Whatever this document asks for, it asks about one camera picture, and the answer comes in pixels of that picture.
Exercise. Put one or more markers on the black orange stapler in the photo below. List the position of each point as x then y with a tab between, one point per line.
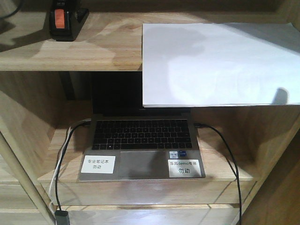
66	20

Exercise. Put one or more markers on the grey open laptop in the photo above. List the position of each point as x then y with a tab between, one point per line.
131	142

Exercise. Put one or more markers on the wooden shelf unit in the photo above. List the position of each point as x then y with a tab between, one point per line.
34	114

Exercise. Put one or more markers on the grey usb hub adapter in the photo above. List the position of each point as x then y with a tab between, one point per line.
62	217

